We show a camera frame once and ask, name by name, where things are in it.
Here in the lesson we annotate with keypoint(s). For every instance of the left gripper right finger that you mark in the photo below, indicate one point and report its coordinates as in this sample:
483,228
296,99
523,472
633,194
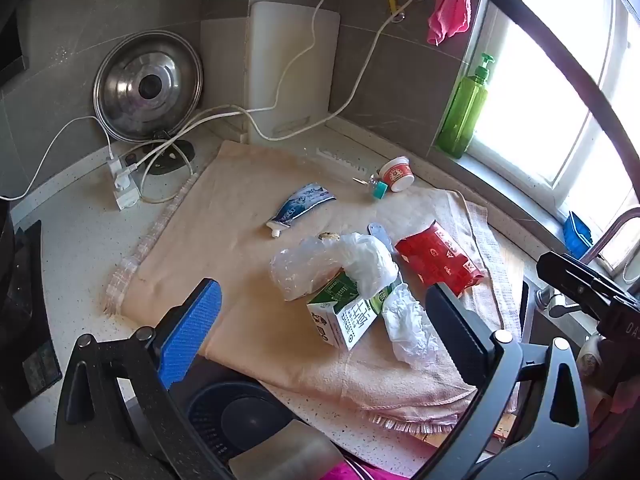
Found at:
466,337

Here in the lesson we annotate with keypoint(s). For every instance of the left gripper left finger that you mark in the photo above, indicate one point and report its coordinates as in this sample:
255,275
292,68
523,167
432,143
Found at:
183,329

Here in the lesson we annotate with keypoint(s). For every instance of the white plastic wrapper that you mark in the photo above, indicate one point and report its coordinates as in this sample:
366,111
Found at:
412,335

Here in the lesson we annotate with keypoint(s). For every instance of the red snack bag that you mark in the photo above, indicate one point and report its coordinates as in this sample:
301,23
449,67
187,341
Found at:
435,257

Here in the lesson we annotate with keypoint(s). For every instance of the green white milk carton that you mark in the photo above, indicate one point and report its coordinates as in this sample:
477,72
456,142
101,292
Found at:
341,315

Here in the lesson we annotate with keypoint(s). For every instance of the clear toothbrush case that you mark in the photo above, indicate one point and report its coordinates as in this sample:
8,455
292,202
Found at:
379,232

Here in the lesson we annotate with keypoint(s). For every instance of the clear plastic bag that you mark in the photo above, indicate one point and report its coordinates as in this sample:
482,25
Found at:
306,268

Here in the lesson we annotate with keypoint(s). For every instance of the red white yogurt cup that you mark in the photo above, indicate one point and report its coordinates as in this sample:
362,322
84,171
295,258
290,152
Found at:
397,174

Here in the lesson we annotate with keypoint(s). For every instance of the blue white toothpaste tube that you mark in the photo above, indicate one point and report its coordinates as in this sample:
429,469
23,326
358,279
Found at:
299,203

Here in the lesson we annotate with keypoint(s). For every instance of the clear bottle teal cap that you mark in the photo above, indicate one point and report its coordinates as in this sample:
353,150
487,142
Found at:
349,172

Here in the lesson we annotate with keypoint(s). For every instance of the blue trash basket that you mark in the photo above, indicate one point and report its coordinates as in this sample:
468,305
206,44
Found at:
233,417

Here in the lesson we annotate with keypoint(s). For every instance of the kitchen faucet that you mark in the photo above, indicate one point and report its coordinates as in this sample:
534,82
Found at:
594,252

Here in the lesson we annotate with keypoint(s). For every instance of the blue sponge holder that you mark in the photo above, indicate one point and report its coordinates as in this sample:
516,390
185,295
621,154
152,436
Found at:
577,236

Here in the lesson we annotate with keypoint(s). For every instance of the beige towel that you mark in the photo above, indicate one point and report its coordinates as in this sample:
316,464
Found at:
216,228

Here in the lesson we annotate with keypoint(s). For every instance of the white power strip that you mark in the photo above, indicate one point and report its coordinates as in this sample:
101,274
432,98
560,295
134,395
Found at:
126,192

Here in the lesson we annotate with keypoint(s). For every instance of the black stove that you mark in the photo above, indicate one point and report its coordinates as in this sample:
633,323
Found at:
29,365

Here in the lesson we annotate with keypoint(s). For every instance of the black lid stand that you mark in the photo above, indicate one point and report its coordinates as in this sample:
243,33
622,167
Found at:
169,160

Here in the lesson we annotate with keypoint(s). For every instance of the green soap dispenser bottle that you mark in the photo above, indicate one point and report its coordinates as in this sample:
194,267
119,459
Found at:
458,127

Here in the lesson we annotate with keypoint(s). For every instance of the steel pot lid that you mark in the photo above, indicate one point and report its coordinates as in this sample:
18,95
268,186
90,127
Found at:
147,85

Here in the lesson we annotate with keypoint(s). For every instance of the white cutting board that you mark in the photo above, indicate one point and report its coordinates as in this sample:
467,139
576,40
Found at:
290,61

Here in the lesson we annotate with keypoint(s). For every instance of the pink cloth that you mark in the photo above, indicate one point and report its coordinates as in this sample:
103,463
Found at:
449,18

